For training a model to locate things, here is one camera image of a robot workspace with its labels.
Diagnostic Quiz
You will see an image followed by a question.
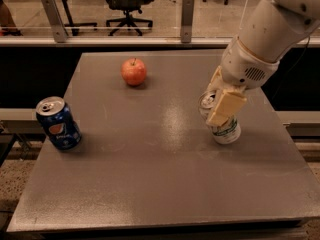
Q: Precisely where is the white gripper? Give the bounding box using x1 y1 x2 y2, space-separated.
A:
206 37 279 127

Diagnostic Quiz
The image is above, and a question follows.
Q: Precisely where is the white green 7up can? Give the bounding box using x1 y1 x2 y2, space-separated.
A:
198 91 241 145

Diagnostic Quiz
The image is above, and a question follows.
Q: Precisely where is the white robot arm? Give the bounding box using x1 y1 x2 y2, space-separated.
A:
206 0 320 126

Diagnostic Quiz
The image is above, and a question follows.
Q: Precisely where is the blue pepsi can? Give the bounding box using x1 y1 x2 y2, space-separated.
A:
36 96 82 150

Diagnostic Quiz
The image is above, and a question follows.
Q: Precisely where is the red apple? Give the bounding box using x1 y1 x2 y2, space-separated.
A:
121 58 147 86

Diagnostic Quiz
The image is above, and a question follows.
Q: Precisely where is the black office chair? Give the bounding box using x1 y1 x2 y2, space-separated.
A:
105 0 155 36

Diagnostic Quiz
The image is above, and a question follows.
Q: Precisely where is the black desk leg stand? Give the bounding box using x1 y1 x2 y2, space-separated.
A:
61 0 97 36

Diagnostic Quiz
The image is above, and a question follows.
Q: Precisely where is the middle metal railing post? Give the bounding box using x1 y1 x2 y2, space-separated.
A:
180 0 194 43

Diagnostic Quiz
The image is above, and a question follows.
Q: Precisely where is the metal railing post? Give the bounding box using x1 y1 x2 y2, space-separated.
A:
41 0 68 43
180 0 194 43

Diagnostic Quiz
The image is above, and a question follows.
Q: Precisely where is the left metal railing post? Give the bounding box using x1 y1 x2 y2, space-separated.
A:
41 0 68 43

